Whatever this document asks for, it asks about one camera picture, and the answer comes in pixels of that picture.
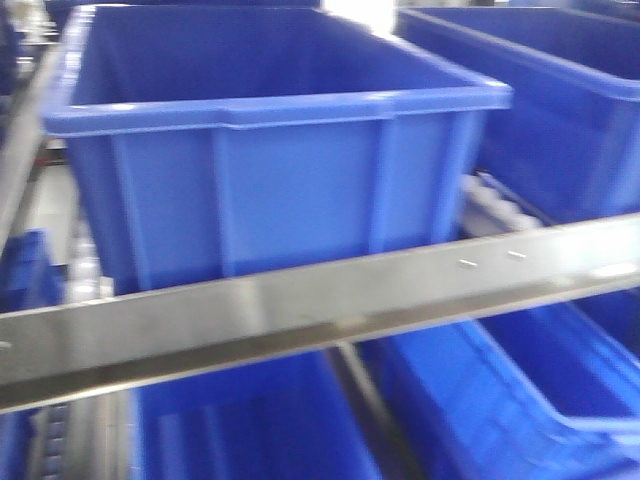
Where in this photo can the blue crate lower right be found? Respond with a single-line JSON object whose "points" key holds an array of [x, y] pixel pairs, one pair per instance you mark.
{"points": [[541, 393]]}

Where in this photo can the large blue crate centre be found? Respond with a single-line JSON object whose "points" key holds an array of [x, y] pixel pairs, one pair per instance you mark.
{"points": [[211, 142]]}

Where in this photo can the blue crate lower left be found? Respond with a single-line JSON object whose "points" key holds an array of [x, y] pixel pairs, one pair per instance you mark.
{"points": [[286, 418]]}

